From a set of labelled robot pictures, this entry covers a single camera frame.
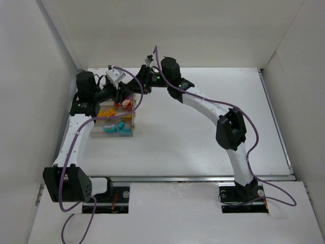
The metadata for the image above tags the yellow sloped lego brick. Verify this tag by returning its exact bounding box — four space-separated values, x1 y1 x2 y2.
105 109 116 117

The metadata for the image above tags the yellow lego plate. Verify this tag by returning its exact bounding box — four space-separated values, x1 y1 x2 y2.
121 114 133 119

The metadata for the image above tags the teal lego brick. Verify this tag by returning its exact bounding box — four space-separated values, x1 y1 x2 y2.
118 121 125 130

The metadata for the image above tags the teal frog lego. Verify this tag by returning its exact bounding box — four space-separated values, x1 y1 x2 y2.
103 124 117 133

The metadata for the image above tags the yellow lego figure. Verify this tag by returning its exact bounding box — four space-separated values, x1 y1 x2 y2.
97 111 107 117

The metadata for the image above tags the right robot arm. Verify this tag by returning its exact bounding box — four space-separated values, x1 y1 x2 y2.
126 57 255 200

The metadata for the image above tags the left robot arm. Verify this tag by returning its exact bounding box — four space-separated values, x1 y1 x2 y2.
43 69 126 203

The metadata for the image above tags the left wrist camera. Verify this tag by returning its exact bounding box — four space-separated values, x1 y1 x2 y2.
106 66 126 89

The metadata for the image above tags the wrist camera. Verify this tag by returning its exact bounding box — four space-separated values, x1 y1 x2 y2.
106 66 126 89
144 54 156 67

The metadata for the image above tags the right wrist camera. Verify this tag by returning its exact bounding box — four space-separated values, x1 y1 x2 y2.
144 54 156 67

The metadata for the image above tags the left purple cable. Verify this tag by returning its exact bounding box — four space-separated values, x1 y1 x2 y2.
58 65 144 244

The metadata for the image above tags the purple cable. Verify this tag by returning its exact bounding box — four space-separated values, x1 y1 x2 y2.
58 65 144 244
153 45 297 207

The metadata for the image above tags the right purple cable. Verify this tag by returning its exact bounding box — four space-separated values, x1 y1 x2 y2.
153 45 297 207

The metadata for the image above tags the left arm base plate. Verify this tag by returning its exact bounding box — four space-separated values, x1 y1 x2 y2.
94 186 130 214

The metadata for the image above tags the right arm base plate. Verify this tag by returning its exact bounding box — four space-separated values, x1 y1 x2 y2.
218 184 269 214

